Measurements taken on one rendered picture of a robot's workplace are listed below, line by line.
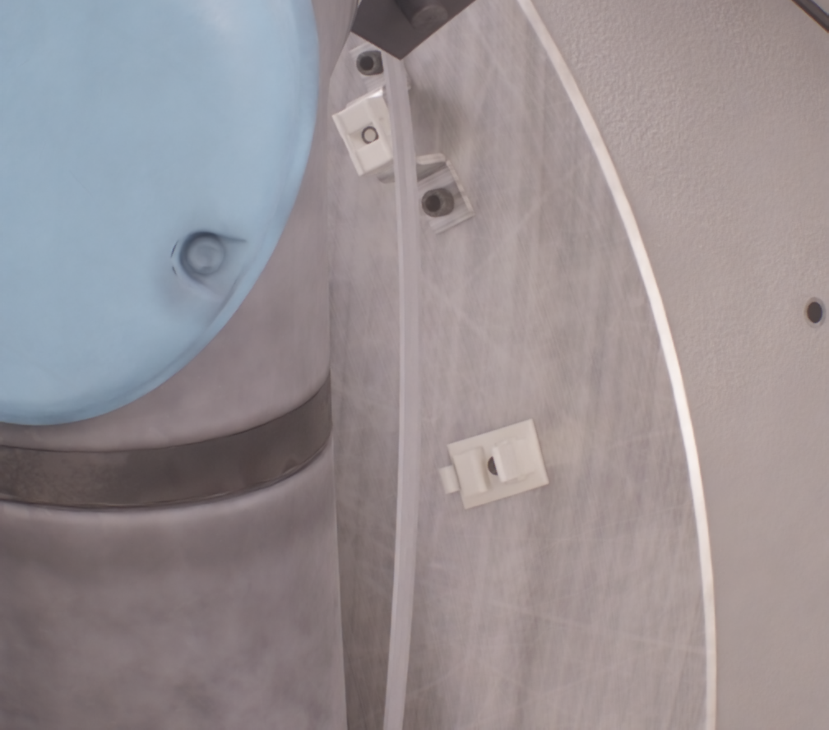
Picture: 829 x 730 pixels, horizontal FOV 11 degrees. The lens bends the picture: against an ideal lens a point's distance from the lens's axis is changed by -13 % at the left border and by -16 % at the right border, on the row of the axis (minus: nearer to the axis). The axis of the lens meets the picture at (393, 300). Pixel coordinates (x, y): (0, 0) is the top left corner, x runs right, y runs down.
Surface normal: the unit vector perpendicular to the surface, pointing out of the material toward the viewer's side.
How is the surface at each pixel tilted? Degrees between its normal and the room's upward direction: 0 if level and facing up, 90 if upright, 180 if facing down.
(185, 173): 92
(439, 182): 90
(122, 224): 93
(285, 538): 89
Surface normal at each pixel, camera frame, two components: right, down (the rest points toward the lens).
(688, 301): -0.49, 0.11
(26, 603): -0.19, 0.29
